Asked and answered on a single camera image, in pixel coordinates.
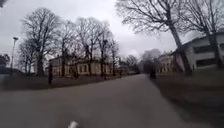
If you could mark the long yellow building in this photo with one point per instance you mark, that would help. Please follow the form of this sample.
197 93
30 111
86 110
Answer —
83 68

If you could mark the grey asphalt path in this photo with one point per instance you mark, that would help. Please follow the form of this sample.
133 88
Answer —
110 103

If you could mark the dark bin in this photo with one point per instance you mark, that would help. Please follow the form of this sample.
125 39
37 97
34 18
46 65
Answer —
152 70

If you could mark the large leaning bare tree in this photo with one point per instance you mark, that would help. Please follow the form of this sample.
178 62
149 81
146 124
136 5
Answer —
178 43

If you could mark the robot's own part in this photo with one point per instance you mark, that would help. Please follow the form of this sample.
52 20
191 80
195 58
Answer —
72 125

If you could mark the row of bare trees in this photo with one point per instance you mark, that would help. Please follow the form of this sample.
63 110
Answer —
40 33

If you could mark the brown grass verge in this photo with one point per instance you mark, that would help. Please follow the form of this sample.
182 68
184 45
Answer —
33 82

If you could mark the dark grass verge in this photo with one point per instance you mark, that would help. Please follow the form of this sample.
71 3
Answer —
193 90

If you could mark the white building with dark roof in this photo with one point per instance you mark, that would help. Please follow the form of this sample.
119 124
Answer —
200 50

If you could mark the street lamp pole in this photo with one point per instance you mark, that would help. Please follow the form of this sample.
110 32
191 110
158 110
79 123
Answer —
12 53

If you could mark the dark post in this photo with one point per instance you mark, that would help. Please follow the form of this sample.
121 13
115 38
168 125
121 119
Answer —
50 75

